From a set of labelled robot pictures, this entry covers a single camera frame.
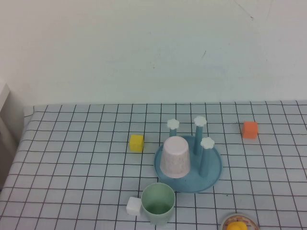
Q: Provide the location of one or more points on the yellow cube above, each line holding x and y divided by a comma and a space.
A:
136, 143

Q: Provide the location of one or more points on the pink speckled cup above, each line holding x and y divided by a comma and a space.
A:
175, 155

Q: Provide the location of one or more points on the round printed plate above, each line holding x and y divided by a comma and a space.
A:
225, 221

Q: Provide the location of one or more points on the white side panel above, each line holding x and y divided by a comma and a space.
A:
7, 134

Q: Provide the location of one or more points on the orange cube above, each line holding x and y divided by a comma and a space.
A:
250, 130

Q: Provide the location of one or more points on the blue cup stand with pegs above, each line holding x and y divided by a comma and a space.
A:
192, 184

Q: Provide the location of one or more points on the light green cup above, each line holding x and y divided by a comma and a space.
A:
157, 206

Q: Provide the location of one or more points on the white cube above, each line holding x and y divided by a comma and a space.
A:
133, 206

